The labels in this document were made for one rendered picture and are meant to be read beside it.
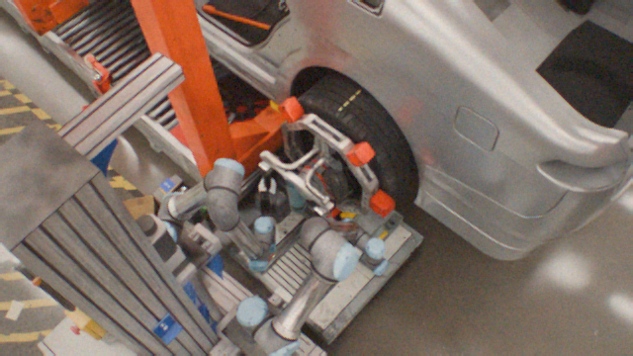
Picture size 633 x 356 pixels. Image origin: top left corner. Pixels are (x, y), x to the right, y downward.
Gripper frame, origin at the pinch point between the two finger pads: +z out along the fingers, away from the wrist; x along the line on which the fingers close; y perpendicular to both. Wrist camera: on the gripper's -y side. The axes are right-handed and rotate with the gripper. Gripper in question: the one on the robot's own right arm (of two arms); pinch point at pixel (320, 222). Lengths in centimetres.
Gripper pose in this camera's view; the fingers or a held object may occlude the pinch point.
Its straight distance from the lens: 240.9
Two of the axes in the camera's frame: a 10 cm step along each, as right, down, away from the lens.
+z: -7.4, -5.5, 3.8
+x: -6.7, 6.4, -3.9
